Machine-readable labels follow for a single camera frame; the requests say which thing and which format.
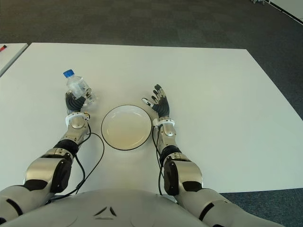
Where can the grey robot torso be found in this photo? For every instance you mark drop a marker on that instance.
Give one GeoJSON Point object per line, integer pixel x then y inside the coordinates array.
{"type": "Point", "coordinates": [118, 208]}

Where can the red black marker pen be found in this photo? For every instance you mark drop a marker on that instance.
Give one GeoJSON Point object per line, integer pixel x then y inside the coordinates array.
{"type": "Point", "coordinates": [3, 48]}

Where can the clear bottle with blue cap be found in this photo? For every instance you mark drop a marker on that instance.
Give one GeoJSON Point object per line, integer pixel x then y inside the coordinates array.
{"type": "Point", "coordinates": [75, 84]}

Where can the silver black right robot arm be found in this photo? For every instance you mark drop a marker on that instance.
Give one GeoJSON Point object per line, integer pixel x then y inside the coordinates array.
{"type": "Point", "coordinates": [189, 172]}

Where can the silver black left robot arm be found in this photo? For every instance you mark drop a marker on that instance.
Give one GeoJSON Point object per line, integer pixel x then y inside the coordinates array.
{"type": "Point", "coordinates": [45, 170]}

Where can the white plate with black rim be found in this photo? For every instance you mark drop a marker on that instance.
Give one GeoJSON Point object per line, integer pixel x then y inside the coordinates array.
{"type": "Point", "coordinates": [126, 127]}

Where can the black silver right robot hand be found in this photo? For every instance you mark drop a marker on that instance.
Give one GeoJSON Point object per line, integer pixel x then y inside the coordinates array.
{"type": "Point", "coordinates": [162, 107]}

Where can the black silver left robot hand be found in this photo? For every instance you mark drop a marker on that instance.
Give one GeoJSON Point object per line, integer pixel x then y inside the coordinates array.
{"type": "Point", "coordinates": [74, 105]}

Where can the grey chair base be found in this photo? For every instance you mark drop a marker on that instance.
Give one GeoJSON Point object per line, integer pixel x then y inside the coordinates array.
{"type": "Point", "coordinates": [257, 1]}

